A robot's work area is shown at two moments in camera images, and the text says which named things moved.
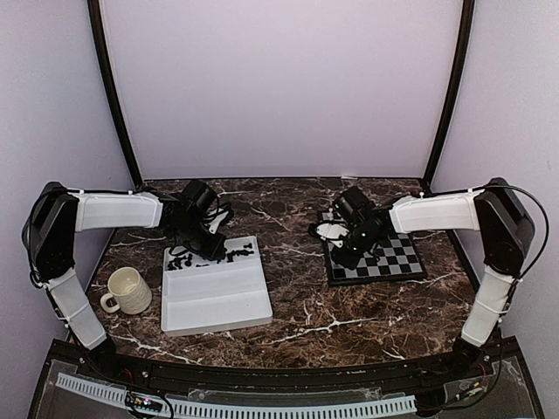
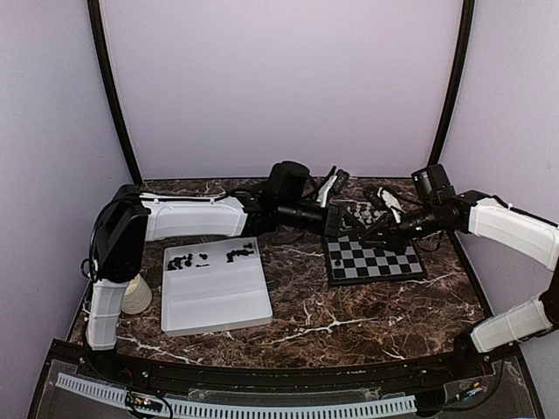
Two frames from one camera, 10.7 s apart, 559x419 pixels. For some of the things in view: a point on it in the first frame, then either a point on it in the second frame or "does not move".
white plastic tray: (200, 295) does not move
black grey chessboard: (398, 259) does not move
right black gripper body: (352, 259) -> (400, 242)
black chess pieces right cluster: (231, 256) does not move
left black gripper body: (196, 243) -> (333, 213)
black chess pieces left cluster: (177, 261) does not move
